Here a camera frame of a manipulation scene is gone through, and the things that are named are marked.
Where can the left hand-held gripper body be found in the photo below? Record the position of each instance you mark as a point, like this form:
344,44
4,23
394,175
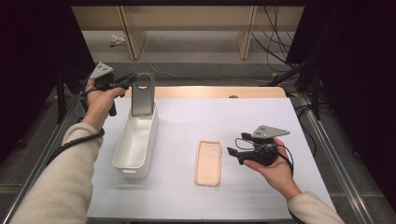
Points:
102,73

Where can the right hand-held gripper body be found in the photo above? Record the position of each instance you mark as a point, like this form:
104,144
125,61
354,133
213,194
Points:
264,149

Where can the silver grey phone case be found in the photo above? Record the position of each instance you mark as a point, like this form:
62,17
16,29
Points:
142,99

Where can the beige phone case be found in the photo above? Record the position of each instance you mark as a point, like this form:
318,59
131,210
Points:
207,165

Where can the white plastic storage bin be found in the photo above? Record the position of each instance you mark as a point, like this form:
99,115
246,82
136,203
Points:
134,146

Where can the person's right hand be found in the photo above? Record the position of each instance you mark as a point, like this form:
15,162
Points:
280,174

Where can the person's left hand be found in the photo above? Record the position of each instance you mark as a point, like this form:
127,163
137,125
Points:
98,105

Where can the crumpled white paper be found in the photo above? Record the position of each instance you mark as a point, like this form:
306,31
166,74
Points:
116,39

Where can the white table mat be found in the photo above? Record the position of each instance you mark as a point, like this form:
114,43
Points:
186,124

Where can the black metal stand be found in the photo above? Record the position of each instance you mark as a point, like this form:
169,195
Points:
314,90

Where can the wooden shelf unit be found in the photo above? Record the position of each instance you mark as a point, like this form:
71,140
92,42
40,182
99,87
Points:
186,18

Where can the aluminium rail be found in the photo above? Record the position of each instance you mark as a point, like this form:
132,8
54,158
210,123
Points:
339,161
37,168

